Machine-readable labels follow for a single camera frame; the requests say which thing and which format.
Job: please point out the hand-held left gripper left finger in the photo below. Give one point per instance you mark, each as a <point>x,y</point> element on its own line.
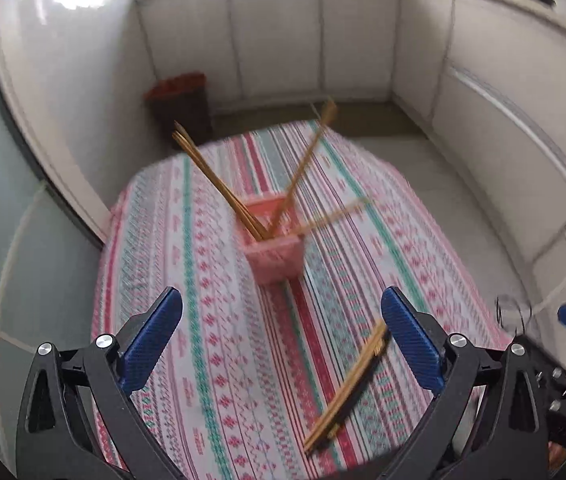
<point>155,335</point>

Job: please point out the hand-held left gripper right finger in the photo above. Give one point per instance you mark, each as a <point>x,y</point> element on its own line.
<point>410,335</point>

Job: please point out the black chopstick gold band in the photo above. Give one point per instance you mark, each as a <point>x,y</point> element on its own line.
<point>358,392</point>
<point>365,379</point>

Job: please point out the row of wooden chopsticks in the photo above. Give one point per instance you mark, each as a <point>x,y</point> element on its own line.
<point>343,399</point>

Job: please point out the tan bamboo chopstick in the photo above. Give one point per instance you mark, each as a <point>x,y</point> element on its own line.
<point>335,217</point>
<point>210,180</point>
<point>213,172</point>
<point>308,157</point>
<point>300,162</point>
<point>208,187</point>

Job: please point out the pink perforated utensil holder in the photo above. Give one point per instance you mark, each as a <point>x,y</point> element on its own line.
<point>275,260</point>

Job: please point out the striped patterned tablecloth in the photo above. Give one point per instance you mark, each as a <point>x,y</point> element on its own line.
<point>188,335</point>

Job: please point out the frosted glass sliding door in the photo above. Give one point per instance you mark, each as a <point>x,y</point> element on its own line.
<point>3,260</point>

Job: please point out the white drawer cabinet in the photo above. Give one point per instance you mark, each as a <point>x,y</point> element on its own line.
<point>503,110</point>

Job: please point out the dark floor mat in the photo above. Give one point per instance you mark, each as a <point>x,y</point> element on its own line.
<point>263,114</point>
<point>373,112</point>

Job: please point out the brown trash bin red liner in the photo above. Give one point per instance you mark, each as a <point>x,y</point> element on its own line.
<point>183,105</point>

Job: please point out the white base cabinet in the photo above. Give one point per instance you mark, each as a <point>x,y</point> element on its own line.
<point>273,35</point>

